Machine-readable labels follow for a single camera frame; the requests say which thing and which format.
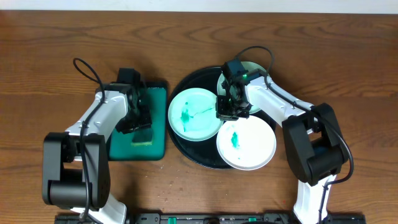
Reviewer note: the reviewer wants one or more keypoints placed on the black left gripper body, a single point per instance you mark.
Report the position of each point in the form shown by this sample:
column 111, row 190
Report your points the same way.
column 134, row 123

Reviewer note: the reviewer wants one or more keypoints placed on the green scrubbing sponge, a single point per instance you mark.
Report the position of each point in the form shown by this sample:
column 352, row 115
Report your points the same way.
column 143, row 137

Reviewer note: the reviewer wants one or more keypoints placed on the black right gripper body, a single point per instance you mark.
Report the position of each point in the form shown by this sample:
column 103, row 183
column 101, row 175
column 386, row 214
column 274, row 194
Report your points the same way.
column 232, row 111

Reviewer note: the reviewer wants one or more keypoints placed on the rectangular black water tray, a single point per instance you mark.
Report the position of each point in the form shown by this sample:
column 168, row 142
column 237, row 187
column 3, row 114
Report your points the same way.
column 119, row 145

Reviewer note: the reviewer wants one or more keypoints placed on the round black tray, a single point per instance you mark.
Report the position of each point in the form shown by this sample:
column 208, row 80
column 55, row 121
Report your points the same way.
column 205, row 152

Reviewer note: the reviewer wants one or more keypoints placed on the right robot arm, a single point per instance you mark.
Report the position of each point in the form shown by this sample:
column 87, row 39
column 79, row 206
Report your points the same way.
column 316, row 151

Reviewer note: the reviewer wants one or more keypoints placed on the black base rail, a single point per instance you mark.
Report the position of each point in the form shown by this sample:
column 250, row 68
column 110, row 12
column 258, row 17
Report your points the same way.
column 278, row 218

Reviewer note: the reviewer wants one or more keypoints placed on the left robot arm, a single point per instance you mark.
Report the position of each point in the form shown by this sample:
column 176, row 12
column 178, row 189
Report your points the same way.
column 76, row 172

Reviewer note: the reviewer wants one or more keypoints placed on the white plate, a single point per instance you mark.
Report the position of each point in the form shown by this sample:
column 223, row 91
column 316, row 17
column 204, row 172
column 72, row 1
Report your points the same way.
column 247, row 143

